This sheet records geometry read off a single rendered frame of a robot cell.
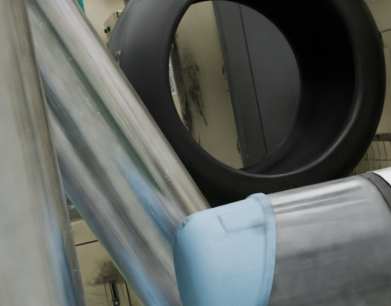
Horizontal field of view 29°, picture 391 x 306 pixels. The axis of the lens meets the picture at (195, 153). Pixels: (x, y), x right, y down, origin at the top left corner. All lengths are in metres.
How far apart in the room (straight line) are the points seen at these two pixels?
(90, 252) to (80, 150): 1.61
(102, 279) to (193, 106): 0.55
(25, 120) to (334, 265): 0.16
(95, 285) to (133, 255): 1.60
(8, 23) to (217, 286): 0.15
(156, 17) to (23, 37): 1.11
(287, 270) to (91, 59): 0.19
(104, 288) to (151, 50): 0.84
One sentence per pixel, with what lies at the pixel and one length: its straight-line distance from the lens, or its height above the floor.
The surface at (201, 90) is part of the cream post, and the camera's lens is 1.86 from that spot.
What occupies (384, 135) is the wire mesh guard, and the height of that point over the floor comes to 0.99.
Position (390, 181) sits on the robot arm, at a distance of 0.40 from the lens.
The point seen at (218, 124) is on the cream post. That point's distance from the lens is 1.86.
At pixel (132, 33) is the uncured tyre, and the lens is 1.48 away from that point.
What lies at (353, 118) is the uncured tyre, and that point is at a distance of 1.57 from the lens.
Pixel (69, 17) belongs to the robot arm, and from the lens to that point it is 0.48.
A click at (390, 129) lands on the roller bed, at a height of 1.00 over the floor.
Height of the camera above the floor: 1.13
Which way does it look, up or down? 3 degrees down
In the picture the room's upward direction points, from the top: 11 degrees counter-clockwise
